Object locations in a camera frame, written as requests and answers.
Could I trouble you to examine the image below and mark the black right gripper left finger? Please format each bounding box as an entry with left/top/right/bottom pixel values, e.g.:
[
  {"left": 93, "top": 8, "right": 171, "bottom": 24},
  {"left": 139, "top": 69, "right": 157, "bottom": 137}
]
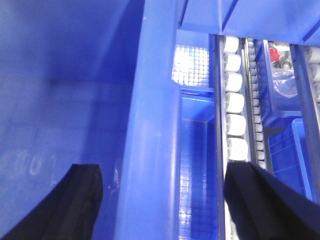
[{"left": 2, "top": 164, "right": 103, "bottom": 240}]

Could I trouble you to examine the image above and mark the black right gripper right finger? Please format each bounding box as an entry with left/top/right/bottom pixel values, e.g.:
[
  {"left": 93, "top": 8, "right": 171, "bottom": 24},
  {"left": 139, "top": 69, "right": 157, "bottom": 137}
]
[{"left": 224, "top": 162, "right": 320, "bottom": 240}]

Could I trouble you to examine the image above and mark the large blue plastic bin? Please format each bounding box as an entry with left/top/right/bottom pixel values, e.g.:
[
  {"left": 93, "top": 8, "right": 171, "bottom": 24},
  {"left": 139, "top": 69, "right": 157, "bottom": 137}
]
[{"left": 0, "top": 0, "right": 181, "bottom": 240}]

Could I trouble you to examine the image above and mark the small blue ribbed bin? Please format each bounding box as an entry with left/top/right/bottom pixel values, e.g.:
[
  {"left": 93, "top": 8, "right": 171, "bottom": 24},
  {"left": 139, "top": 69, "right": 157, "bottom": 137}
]
[{"left": 268, "top": 118, "right": 318, "bottom": 202}]

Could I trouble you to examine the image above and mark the blue bin with parts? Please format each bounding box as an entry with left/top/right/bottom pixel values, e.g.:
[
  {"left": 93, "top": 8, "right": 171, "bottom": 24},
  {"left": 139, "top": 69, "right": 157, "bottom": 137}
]
[{"left": 253, "top": 40, "right": 302, "bottom": 128}]

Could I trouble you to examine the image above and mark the blue bin below rack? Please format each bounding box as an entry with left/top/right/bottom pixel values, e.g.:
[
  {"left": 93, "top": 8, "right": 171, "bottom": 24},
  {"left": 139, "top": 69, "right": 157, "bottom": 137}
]
[{"left": 172, "top": 29, "right": 218, "bottom": 240}]

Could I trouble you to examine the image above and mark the upper blue bin overhead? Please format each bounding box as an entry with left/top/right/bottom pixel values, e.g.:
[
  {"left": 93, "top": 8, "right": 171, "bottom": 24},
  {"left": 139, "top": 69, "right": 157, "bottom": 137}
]
[{"left": 177, "top": 0, "right": 320, "bottom": 47}]

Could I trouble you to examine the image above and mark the narrow grey roller track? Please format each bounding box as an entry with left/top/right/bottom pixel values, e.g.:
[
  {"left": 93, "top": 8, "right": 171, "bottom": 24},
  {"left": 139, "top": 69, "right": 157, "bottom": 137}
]
[{"left": 242, "top": 38, "right": 268, "bottom": 171}]

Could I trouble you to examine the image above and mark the white roller track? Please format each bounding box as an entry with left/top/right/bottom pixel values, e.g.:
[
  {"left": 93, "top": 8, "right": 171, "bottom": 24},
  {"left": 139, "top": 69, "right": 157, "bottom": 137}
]
[{"left": 214, "top": 35, "right": 251, "bottom": 240}]

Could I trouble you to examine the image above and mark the clear plastic bag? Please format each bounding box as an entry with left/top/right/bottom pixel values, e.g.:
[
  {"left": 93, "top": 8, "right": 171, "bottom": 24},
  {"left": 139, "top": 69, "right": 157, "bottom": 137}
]
[{"left": 271, "top": 68, "right": 298, "bottom": 99}]

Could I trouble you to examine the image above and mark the red cap part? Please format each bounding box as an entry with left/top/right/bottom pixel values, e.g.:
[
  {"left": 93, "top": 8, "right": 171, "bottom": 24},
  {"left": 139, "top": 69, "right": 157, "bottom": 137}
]
[{"left": 268, "top": 48, "right": 281, "bottom": 62}]

